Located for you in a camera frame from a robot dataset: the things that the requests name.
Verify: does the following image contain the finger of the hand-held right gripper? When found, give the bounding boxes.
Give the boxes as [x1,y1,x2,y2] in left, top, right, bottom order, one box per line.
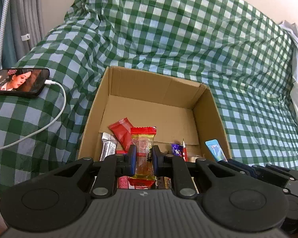
[218,159,296,195]
[266,164,298,179]

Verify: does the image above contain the black smartphone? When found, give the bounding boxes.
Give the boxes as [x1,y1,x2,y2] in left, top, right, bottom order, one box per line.
[0,67,50,98]

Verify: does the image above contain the silver snack packet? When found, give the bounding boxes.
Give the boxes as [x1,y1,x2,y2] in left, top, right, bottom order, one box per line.
[99,132,118,161]

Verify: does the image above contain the light blue snack packet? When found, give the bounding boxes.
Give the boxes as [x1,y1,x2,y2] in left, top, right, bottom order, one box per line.
[205,139,228,163]

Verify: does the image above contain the red white snack packet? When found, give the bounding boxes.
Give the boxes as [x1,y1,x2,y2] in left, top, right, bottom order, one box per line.
[116,150,130,190]

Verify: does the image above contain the white charging cable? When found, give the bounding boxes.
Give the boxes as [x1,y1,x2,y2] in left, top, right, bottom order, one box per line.
[0,79,67,152]

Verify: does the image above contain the dark teal curtain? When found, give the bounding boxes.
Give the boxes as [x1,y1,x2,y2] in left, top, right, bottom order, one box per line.
[0,0,18,68]

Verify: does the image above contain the braided white pole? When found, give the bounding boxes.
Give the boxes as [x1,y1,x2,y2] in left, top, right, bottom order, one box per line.
[0,0,13,71]

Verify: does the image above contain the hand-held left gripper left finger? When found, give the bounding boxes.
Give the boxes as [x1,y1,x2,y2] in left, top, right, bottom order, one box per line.
[48,145,137,199]

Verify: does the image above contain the red square snack packet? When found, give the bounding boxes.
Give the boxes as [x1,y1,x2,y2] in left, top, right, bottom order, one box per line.
[108,118,134,152]

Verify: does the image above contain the cardboard box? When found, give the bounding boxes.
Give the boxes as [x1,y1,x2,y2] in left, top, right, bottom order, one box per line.
[76,66,232,179]

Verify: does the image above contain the clear yellow snack packet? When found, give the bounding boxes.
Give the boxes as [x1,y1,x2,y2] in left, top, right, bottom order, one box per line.
[128,126,157,190]

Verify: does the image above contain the green checked blanket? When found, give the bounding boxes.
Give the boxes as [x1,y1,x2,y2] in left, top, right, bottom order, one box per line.
[0,0,298,196]

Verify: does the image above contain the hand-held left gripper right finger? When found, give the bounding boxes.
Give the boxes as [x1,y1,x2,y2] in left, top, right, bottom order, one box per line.
[152,146,241,199]

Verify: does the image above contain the grey curtain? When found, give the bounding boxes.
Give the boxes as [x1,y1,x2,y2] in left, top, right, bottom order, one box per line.
[9,0,44,57]

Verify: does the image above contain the purple snack packet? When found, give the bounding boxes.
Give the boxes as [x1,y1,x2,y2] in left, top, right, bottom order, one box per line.
[171,143,183,157]

